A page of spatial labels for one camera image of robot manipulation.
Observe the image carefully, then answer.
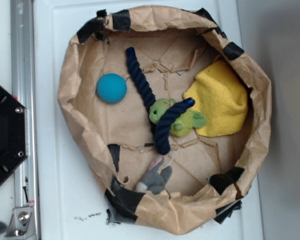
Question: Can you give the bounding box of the brown paper bin with tape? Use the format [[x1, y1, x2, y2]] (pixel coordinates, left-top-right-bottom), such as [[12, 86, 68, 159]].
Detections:
[[57, 5, 272, 235]]

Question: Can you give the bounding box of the aluminium extrusion rail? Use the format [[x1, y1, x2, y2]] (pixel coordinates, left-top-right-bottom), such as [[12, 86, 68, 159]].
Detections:
[[10, 0, 41, 240]]

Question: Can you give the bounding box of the green plush frog toy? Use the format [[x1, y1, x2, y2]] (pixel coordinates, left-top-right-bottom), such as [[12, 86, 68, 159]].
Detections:
[[149, 98, 207, 138]]

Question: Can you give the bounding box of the metal corner bracket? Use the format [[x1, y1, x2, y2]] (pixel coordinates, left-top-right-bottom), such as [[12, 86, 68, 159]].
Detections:
[[4, 206, 37, 240]]

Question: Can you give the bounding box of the dark blue rope toy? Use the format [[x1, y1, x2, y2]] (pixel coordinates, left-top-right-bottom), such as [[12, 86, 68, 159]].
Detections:
[[126, 47, 195, 156]]

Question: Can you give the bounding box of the blue dimpled ball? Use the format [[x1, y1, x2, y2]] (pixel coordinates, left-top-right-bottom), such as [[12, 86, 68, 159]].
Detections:
[[96, 73, 127, 104]]

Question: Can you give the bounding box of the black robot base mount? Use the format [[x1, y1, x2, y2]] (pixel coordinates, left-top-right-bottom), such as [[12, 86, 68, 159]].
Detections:
[[0, 85, 28, 187]]

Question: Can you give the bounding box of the yellow woven cloth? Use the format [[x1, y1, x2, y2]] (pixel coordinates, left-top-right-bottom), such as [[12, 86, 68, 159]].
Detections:
[[183, 56, 248, 137]]

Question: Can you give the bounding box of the grey plush bunny toy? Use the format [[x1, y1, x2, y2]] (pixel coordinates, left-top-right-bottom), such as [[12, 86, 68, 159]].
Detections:
[[134, 155, 173, 195]]

